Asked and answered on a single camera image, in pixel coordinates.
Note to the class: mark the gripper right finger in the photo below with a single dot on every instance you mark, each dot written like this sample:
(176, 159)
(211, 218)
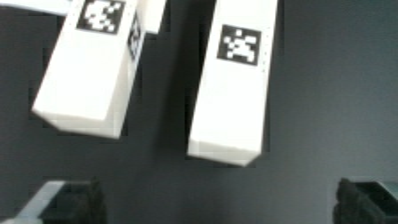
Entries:
(366, 202)

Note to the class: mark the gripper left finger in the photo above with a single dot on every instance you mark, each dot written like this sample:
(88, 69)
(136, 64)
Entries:
(67, 203)

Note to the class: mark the white leg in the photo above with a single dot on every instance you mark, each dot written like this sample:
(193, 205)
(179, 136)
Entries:
(83, 92)
(229, 112)

